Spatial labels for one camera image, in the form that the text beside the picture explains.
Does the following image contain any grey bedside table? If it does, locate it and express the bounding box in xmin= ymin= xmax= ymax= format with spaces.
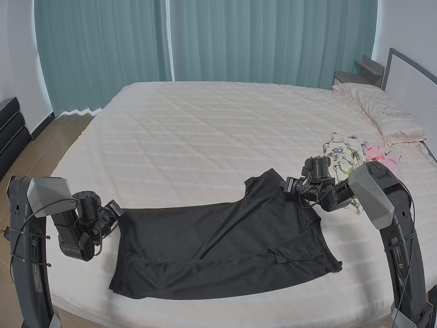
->
xmin=334 ymin=55 xmax=384 ymax=89

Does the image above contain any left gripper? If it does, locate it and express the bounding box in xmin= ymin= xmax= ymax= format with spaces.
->
xmin=98 ymin=200 xmax=123 ymax=233

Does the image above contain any blue-green curtain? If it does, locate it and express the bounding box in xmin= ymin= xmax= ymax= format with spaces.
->
xmin=167 ymin=0 xmax=380 ymax=90
xmin=34 ymin=0 xmax=175 ymax=113

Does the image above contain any black T-shirt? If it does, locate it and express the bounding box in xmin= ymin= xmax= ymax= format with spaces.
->
xmin=109 ymin=169 xmax=343 ymax=300

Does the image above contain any black chest of drawers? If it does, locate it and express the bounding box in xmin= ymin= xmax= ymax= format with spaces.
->
xmin=0 ymin=97 xmax=34 ymax=180

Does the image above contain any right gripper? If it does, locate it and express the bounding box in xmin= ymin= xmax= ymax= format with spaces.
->
xmin=285 ymin=176 xmax=308 ymax=195

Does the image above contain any black cable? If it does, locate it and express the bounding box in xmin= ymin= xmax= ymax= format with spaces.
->
xmin=20 ymin=198 xmax=80 ymax=238
xmin=298 ymin=193 xmax=321 ymax=212

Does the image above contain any cream pillow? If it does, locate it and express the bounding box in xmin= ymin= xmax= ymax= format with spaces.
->
xmin=331 ymin=82 xmax=427 ymax=148

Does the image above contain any pink garment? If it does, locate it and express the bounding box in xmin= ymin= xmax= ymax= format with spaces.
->
xmin=363 ymin=143 xmax=403 ymax=182

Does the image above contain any bed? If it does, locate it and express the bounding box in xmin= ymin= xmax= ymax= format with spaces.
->
xmin=44 ymin=48 xmax=437 ymax=320

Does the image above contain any white printed garment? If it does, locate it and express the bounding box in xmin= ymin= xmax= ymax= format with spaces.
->
xmin=322 ymin=132 xmax=367 ymax=215

